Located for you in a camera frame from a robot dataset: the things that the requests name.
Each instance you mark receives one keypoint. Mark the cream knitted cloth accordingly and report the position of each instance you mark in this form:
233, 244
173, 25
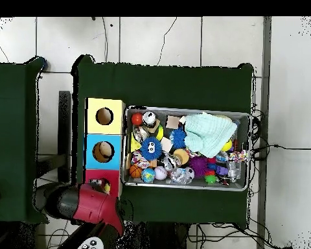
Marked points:
182, 119

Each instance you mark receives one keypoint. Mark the wooden box with three holes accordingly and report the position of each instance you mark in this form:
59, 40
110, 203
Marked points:
103, 128

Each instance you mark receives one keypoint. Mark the small orange basketball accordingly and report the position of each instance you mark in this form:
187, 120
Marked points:
136, 171

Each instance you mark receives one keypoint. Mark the white baseball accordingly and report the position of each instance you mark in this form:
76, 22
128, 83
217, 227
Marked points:
160, 173

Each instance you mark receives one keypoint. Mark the dark green side tablecloth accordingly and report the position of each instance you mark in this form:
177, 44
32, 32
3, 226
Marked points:
13, 168

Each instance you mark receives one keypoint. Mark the yellow smiley face ball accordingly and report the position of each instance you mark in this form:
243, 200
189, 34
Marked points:
227, 146

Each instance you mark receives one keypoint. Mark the mint green cloth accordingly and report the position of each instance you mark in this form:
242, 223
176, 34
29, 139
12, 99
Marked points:
210, 132

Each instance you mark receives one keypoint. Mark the plain wooden cube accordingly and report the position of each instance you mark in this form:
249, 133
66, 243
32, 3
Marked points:
166, 144

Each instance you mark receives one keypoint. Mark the plain orange ball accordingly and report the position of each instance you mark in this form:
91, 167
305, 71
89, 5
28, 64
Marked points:
136, 118

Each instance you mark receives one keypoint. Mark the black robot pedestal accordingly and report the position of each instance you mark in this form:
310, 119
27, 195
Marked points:
160, 238

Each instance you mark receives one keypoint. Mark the globe print ball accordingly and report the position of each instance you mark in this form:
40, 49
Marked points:
148, 175

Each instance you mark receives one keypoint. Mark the black and white soccer ball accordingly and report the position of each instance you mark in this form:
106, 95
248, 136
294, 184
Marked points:
189, 173

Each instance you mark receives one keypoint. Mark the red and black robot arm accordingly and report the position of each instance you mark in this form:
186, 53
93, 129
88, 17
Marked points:
93, 205

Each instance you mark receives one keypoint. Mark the blue spiky ball with eyes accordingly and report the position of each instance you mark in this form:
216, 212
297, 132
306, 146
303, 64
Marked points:
150, 149

